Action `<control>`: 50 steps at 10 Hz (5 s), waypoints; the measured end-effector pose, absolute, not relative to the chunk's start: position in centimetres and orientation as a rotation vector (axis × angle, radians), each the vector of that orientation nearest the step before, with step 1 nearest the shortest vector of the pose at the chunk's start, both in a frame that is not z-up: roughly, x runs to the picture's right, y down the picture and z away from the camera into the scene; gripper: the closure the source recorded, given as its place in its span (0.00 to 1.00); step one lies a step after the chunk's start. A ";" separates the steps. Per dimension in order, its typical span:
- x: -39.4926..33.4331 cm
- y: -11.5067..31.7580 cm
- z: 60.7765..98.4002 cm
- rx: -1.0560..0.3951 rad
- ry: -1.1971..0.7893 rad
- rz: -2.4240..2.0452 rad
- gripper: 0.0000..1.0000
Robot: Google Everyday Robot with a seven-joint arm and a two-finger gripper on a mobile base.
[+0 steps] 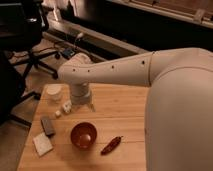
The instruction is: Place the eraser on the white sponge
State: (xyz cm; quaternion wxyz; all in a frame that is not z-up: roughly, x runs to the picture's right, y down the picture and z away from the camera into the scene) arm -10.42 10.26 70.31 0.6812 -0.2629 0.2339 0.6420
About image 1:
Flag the small white cube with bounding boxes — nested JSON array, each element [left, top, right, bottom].
[[55, 110, 62, 118]]

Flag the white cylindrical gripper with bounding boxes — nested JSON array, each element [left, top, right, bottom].
[[70, 83, 95, 112]]

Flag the red bowl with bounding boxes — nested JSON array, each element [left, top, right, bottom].
[[70, 122, 97, 150]]

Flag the white cup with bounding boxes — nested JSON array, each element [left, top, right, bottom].
[[46, 84, 62, 101]]

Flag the black office chair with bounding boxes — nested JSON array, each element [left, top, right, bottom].
[[0, 0, 60, 126]]

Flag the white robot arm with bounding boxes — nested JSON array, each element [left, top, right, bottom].
[[58, 48, 213, 171]]

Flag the red chili pepper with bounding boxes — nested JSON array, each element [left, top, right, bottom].
[[100, 136, 122, 155]]

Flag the blue device on floor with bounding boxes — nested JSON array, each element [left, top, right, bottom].
[[61, 48, 75, 59]]

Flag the white sponge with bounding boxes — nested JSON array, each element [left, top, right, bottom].
[[33, 133, 53, 156]]

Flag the dark grey eraser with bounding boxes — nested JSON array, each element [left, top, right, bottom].
[[41, 116, 55, 137]]

